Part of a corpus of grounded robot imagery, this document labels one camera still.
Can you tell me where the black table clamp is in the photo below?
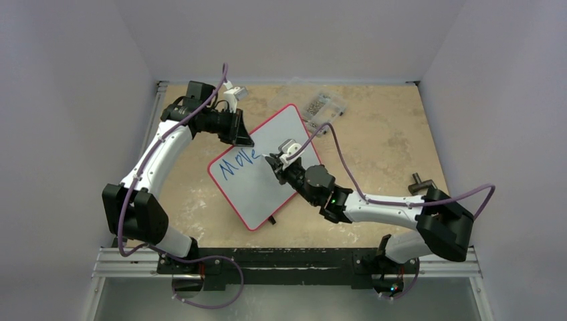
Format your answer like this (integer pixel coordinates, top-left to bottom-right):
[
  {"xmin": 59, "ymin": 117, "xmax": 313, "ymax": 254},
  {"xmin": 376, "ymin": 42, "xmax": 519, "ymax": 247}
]
[{"xmin": 407, "ymin": 173, "xmax": 437, "ymax": 195}]

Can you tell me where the red framed whiteboard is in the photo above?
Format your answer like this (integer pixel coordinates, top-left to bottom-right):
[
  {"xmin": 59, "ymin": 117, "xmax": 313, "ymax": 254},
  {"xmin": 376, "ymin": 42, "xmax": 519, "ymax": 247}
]
[{"xmin": 207, "ymin": 104, "xmax": 310, "ymax": 231}]

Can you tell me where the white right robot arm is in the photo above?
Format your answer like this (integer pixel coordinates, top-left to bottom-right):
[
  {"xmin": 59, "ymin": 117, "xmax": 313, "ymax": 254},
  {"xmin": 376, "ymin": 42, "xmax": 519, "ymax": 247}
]
[{"xmin": 265, "ymin": 154, "xmax": 474, "ymax": 272}]

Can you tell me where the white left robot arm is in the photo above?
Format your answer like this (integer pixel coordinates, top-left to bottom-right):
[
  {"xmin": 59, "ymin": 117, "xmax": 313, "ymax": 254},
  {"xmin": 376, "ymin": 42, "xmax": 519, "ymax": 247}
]
[{"xmin": 102, "ymin": 81, "xmax": 255, "ymax": 274}]

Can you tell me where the clear plastic screw box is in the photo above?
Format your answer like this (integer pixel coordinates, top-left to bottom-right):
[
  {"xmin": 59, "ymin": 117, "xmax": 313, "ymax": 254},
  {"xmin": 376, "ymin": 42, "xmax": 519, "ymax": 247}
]
[{"xmin": 298, "ymin": 90, "xmax": 348, "ymax": 133}]

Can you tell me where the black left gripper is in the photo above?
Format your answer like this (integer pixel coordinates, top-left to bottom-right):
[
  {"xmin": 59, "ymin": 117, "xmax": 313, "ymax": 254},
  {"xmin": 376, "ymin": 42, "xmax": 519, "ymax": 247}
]
[{"xmin": 202, "ymin": 107, "xmax": 253, "ymax": 146}]

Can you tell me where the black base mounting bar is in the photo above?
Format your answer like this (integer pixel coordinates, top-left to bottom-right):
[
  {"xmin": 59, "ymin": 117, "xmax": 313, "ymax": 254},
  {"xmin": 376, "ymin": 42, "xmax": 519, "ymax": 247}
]
[{"xmin": 156, "ymin": 247, "xmax": 419, "ymax": 292}]

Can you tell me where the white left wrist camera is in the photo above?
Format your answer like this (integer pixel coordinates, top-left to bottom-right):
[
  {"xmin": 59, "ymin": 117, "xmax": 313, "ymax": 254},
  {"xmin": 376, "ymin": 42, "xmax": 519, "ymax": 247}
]
[{"xmin": 223, "ymin": 80, "xmax": 249, "ymax": 113}]

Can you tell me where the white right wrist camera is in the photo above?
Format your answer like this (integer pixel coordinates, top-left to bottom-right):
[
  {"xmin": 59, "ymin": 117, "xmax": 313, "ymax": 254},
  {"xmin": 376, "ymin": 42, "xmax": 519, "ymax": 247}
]
[{"xmin": 276, "ymin": 139, "xmax": 302, "ymax": 170}]

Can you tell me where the aluminium front frame rail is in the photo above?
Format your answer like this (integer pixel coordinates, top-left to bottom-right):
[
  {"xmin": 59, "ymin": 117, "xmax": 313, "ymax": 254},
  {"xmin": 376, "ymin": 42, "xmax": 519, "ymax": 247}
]
[{"xmin": 91, "ymin": 248, "xmax": 482, "ymax": 278}]

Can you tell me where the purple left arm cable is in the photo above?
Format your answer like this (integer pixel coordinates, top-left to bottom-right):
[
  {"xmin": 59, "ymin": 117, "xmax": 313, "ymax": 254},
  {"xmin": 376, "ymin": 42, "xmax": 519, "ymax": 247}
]
[{"xmin": 117, "ymin": 62, "xmax": 245, "ymax": 310}]

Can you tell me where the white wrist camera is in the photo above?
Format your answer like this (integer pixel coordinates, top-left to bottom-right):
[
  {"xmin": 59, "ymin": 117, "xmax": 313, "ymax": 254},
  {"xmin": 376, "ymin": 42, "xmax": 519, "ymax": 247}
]
[
  {"xmin": 276, "ymin": 139, "xmax": 302, "ymax": 170},
  {"xmin": 223, "ymin": 80, "xmax": 249, "ymax": 113}
]

